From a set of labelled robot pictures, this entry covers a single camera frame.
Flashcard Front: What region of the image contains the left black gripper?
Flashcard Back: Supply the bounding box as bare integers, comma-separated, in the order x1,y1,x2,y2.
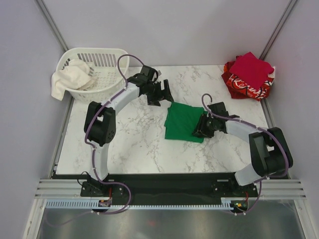
146,80,173,107

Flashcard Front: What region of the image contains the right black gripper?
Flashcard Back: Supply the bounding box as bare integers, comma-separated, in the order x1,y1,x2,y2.
191,113,217,138

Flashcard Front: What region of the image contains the green t-shirt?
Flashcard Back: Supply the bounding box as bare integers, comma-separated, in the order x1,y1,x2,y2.
164,102,206,143

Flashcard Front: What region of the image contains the white cream t-shirt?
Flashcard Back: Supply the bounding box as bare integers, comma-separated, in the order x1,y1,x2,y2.
51,59,97,101

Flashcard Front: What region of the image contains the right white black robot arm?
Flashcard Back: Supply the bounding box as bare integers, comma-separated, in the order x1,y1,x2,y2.
192,102,293,196

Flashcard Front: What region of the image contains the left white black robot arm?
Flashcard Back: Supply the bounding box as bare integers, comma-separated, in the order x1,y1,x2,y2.
84,66,174,196

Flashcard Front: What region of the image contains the red printed folded t-shirt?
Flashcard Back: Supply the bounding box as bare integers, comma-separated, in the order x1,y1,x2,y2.
221,61,275,101

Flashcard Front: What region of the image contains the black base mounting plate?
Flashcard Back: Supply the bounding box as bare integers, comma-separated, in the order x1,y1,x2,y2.
80,173,258,205

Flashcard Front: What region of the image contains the white plastic laundry basket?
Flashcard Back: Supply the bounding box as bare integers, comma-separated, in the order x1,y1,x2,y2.
56,47,130,103

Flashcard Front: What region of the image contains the folded crimson red t-shirt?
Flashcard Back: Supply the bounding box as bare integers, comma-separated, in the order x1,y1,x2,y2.
229,52,275,89

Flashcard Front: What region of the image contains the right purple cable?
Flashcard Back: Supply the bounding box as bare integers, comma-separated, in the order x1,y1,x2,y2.
201,93,291,216

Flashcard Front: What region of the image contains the purple cable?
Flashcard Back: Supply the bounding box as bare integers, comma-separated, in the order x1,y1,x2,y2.
84,53,148,215
201,93,291,216

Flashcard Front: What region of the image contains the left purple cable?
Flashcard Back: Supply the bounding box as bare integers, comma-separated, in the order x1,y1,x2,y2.
84,53,148,215

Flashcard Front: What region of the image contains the white slotted cable duct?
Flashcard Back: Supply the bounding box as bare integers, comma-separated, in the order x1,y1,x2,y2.
45,197,250,210

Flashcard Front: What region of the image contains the right aluminium frame post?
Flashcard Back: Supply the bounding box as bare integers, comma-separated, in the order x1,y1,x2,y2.
259,0,299,61

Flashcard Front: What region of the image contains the aluminium frame post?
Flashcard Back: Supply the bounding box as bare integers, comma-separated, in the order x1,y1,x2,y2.
259,0,299,61
34,0,69,52

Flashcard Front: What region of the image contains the left aluminium frame post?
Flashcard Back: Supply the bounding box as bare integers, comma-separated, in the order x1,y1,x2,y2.
34,0,69,52

